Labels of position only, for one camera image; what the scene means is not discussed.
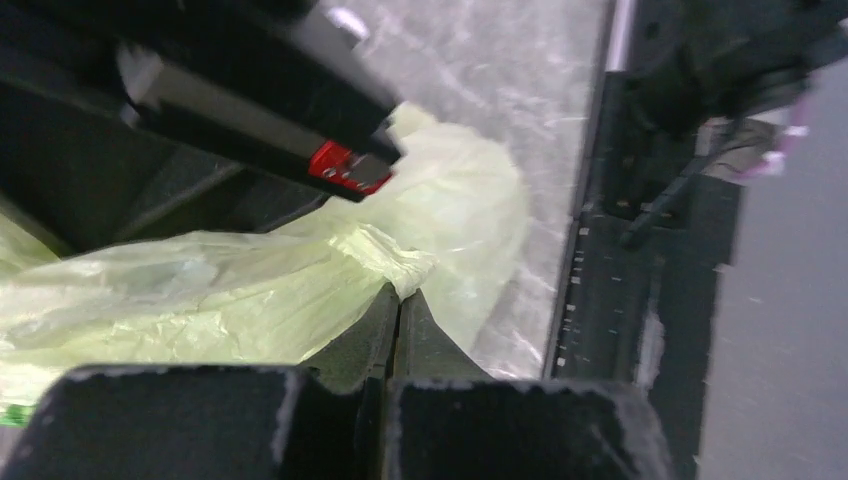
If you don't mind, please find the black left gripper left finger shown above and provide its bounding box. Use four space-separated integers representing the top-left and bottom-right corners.
1 286 401 479

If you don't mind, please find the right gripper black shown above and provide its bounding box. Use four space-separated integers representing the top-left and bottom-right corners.
1 1 402 254

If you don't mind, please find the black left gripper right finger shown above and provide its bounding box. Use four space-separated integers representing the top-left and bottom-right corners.
380 291 674 479

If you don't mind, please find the light green plastic bag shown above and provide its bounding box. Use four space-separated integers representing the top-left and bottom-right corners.
1 103 529 427

